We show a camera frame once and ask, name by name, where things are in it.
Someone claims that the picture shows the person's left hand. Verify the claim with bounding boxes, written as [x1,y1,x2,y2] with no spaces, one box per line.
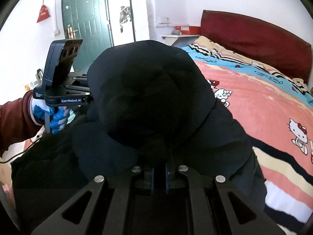
[30,95,71,135]

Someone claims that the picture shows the green door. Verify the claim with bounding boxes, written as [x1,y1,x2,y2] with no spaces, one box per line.
[61,0,115,75]

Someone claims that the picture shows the white wall shelf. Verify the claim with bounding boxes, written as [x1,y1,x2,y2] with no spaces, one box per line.
[161,34,201,46]

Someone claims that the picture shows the red box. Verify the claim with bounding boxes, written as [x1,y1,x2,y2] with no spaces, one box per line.
[175,25,201,35]

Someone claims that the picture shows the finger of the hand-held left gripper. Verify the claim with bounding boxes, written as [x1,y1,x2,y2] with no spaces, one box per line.
[70,72,89,80]
[64,84,92,96]

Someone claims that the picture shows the black cable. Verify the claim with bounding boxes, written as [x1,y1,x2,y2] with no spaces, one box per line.
[0,131,46,164]

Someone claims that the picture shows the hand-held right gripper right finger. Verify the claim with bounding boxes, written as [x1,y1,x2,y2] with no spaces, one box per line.
[165,164,285,235]

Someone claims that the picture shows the striped cartoon cat blanket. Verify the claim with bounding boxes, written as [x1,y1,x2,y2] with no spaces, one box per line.
[180,35,313,227]

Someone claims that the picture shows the dark red headboard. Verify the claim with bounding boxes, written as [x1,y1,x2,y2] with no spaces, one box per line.
[200,10,312,84]

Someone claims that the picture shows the red hanging ornament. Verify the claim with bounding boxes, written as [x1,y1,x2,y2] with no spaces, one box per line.
[36,0,52,24]

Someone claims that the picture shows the black hooded jacket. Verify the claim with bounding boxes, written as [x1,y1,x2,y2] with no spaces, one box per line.
[11,40,267,226]

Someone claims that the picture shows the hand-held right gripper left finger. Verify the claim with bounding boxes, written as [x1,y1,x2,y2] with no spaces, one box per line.
[31,165,156,235]

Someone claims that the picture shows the wall poster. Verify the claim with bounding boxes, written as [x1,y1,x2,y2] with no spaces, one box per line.
[119,5,131,33]

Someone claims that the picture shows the brass door handle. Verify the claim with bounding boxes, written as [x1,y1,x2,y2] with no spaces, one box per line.
[66,25,77,40]

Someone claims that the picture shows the person's left forearm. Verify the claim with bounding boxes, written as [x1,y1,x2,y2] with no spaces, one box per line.
[0,90,35,152]

